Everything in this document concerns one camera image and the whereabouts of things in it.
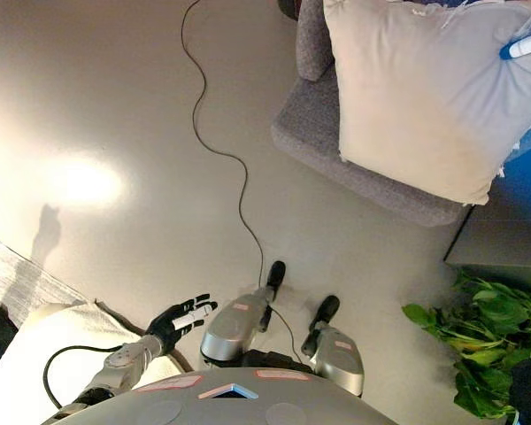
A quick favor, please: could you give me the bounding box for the thick black wrist cable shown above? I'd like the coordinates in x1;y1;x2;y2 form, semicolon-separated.
42;344;126;411

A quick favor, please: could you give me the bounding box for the thin black floor cable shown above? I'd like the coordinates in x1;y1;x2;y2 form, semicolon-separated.
180;0;303;360

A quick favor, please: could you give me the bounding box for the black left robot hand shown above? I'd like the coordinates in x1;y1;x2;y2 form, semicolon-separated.
144;292;219;349

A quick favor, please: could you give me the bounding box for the small red-edged label sticker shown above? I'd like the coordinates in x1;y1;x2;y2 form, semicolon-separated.
255;368;312;383

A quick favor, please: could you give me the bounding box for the grey robot torso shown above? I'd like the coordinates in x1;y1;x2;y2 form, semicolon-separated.
39;365;400;425

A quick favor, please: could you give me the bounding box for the green leafy plant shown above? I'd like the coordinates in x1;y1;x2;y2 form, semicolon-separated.
401;269;531;420

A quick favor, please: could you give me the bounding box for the white cushion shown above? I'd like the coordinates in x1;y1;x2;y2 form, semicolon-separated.
0;302;183;425

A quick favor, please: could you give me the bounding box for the black robot foot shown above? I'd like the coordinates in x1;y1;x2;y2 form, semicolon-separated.
313;294;341;329
265;260;288;303

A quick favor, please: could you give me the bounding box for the grey woven rug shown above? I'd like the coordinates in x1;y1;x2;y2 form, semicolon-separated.
0;233;89;329

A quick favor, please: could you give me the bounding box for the grey fabric armchair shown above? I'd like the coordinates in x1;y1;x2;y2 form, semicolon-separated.
270;0;471;228

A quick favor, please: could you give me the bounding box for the silver right robot leg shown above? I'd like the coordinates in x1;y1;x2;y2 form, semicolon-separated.
300;321;366;398

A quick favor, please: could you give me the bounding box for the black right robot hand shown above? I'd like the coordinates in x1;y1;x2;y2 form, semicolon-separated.
499;30;531;61

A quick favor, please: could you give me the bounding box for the large red-edged label sticker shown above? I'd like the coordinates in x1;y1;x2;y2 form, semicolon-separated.
134;374;204;395

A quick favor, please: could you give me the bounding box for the black right robot foot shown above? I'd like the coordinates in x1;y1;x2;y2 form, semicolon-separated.
313;294;341;329

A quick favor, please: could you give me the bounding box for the black left robot foot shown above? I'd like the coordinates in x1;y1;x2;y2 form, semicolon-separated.
265;260;288;303

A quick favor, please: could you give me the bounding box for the cream fringed pillow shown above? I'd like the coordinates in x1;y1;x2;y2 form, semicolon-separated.
322;0;531;207

